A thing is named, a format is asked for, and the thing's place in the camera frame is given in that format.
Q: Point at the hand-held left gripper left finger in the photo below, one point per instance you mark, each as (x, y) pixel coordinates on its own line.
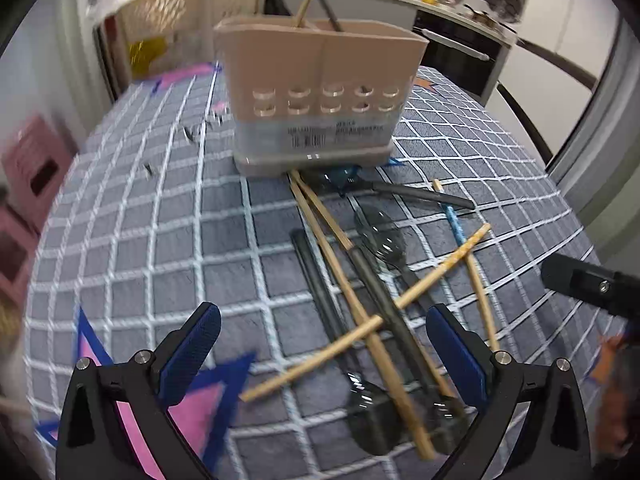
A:
(192, 355)

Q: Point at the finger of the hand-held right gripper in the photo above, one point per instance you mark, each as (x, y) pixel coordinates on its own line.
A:
(575, 277)

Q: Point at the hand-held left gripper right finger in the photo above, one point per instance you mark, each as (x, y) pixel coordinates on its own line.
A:
(457, 355)

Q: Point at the wooden chopstick with blue band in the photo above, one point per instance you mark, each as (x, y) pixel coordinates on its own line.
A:
(453, 225)

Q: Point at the translucent grey spoon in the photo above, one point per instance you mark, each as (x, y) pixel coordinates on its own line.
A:
(380, 240)

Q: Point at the black utensil with bluish head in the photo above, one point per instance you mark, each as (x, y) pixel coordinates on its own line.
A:
(425, 195)

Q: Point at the beige plastic utensil holder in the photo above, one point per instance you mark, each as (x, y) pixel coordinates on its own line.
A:
(300, 60)

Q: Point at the grey checked tablecloth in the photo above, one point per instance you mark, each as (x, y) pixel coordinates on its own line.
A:
(150, 240)

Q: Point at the pink plastic stool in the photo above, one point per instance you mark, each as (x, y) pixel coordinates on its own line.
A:
(12, 255)
(35, 165)

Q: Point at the black oven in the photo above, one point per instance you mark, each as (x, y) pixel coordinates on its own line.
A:
(460, 60)

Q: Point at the white cabinet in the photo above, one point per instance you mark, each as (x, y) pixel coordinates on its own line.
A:
(565, 15)

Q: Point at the round dark pan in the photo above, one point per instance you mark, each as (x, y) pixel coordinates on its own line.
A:
(505, 2)

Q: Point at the yellow bag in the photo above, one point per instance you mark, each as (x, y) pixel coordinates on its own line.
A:
(145, 55)

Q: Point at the beige plastic laundry basket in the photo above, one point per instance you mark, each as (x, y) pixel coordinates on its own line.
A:
(165, 10)

